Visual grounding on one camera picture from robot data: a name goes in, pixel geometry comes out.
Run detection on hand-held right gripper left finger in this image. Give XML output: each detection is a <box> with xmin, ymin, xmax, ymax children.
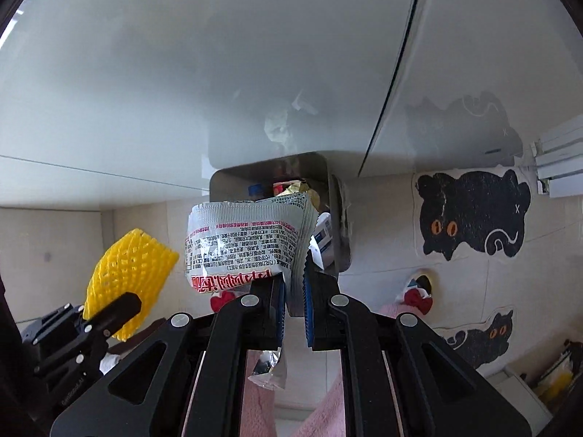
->
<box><xmin>50</xmin><ymin>277</ymin><xmax>289</xmax><ymax>437</ymax></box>

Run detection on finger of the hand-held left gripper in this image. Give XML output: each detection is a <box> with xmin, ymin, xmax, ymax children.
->
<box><xmin>82</xmin><ymin>292</ymin><xmax>143</xmax><ymax>335</ymax></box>

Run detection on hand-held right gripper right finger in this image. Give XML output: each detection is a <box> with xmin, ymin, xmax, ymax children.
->
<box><xmin>301</xmin><ymin>255</ymin><xmax>533</xmax><ymax>437</ymax></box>

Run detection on yellow foam fruit net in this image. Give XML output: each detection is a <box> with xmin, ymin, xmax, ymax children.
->
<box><xmin>83</xmin><ymin>230</ymin><xmax>180</xmax><ymax>341</ymax></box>

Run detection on stainless steel trash bin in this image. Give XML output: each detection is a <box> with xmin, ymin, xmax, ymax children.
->
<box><xmin>208</xmin><ymin>151</ymin><xmax>353</xmax><ymax>278</ymax></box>

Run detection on silver printed snack packet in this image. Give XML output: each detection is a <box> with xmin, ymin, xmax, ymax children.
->
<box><xmin>183</xmin><ymin>191</ymin><xmax>320</xmax><ymax>390</ymax></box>

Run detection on yellow printed paper wrapper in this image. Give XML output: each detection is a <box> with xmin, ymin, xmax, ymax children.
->
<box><xmin>272</xmin><ymin>180</ymin><xmax>311</xmax><ymax>197</ymax></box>

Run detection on white blue carton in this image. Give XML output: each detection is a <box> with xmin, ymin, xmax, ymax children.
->
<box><xmin>310</xmin><ymin>213</ymin><xmax>335</xmax><ymax>268</ymax></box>

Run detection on pink fleece pants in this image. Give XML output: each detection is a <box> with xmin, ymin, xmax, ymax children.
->
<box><xmin>239</xmin><ymin>303</ymin><xmax>406</xmax><ymax>437</ymax></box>

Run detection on small black cat mat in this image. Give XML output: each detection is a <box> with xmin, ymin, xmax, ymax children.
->
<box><xmin>433</xmin><ymin>307</ymin><xmax>515</xmax><ymax>369</ymax></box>

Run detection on large black cat mat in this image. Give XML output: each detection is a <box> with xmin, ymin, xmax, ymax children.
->
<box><xmin>412</xmin><ymin>169</ymin><xmax>533</xmax><ymax>262</ymax></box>

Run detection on white storage box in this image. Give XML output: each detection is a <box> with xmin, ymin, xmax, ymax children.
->
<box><xmin>487</xmin><ymin>364</ymin><xmax>554</xmax><ymax>437</ymax></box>

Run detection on grey glossy cabinet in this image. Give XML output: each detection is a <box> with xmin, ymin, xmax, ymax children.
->
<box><xmin>0</xmin><ymin>0</ymin><xmax>583</xmax><ymax>212</ymax></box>

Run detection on yellow plastic bag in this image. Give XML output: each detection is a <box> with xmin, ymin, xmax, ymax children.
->
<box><xmin>533</xmin><ymin>339</ymin><xmax>579</xmax><ymax>397</ymax></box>

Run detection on white sliding door frame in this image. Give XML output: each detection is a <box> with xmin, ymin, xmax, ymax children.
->
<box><xmin>531</xmin><ymin>118</ymin><xmax>583</xmax><ymax>197</ymax></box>

